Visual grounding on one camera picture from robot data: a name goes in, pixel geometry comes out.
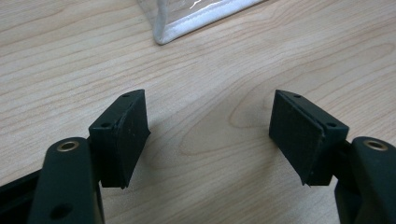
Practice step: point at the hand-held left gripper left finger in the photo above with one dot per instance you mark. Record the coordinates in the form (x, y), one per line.
(121, 146)

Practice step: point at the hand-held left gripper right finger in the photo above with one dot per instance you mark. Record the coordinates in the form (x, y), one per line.
(303, 143)

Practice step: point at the clear pouch with white trim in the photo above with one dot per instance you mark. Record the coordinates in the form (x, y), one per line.
(183, 18)

